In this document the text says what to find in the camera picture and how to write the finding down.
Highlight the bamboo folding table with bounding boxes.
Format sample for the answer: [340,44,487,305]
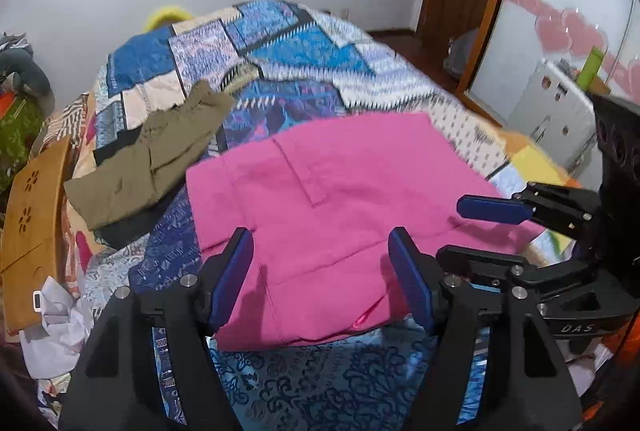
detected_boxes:
[0,134,74,333]

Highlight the olive green pants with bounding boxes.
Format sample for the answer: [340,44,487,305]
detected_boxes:
[64,80,236,251]

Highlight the yellow round object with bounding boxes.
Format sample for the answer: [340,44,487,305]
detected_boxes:
[144,4,194,32]

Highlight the green bottle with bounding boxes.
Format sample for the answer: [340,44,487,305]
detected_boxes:
[577,46,606,92]

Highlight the pink pants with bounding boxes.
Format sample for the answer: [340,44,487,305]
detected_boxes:
[186,112,547,353]

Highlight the blue patchwork blanket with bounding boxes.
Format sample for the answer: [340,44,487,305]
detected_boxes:
[35,0,603,431]

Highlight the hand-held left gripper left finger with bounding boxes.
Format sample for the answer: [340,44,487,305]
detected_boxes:
[59,227,255,431]

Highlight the white cabinet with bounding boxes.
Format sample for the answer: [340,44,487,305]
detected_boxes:
[504,58,601,173]

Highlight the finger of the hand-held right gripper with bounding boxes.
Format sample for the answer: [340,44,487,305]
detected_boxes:
[457,182,601,238]
[435,245,608,308]

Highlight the white crumpled cloth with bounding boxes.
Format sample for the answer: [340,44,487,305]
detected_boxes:
[19,276,97,380]

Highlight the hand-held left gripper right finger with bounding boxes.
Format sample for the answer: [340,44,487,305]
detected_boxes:
[389,227,584,431]

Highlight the green patterned cloth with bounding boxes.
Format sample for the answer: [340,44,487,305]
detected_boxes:
[0,95,47,194]

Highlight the grey bag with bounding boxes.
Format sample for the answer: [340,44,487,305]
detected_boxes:
[444,28,482,78]

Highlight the grey plush toy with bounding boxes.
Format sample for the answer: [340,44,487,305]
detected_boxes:
[0,32,56,113]

